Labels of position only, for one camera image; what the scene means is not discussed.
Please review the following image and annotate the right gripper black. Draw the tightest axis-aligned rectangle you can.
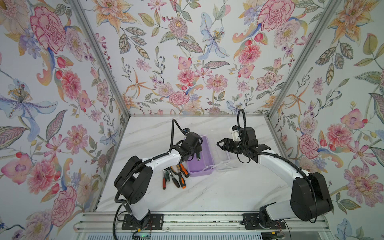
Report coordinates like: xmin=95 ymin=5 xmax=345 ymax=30
xmin=216 ymin=138 xmax=248 ymax=155

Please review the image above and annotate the purple plastic tool box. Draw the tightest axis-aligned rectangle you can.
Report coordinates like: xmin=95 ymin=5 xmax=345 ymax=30
xmin=185 ymin=134 xmax=236 ymax=178

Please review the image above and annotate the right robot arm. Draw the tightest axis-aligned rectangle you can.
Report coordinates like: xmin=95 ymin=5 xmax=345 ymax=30
xmin=217 ymin=126 xmax=334 ymax=224

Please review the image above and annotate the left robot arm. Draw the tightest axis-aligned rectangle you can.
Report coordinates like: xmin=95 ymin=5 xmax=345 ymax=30
xmin=114 ymin=132 xmax=203 ymax=221

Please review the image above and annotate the orange black short screwdriver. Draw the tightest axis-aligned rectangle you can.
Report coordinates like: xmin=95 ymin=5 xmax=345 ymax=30
xmin=178 ymin=164 xmax=190 ymax=178

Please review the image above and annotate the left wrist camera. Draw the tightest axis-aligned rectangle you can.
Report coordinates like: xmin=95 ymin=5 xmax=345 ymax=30
xmin=183 ymin=128 xmax=190 ymax=135

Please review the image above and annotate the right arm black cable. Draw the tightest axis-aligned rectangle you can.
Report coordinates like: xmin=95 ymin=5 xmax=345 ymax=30
xmin=236 ymin=108 xmax=318 ymax=224

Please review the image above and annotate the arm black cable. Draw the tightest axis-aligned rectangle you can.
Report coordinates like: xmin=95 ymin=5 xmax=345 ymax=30
xmin=236 ymin=108 xmax=318 ymax=224
xmin=112 ymin=118 xmax=185 ymax=240

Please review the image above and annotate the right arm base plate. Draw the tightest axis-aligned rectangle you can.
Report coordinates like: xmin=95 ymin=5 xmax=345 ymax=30
xmin=240 ymin=213 xmax=287 ymax=230

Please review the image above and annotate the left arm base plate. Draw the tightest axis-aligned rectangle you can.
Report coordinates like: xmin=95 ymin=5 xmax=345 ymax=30
xmin=122 ymin=213 xmax=164 ymax=231

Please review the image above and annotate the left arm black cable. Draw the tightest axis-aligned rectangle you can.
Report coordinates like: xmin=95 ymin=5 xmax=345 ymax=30
xmin=112 ymin=118 xmax=185 ymax=240

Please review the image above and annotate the aluminium mounting rail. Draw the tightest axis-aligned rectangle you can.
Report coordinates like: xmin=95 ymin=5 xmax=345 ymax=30
xmin=74 ymin=212 xmax=330 ymax=233

